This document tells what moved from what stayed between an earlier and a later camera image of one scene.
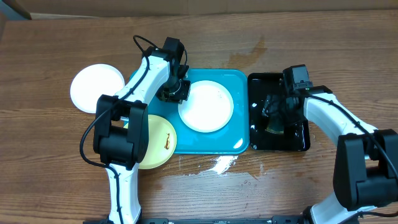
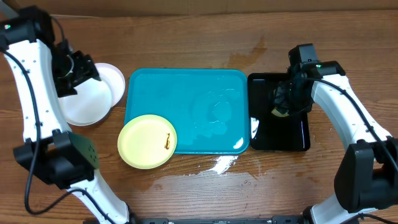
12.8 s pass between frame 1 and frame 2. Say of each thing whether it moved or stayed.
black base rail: stayed
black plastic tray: stayed
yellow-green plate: stayed
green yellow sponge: moved
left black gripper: moved
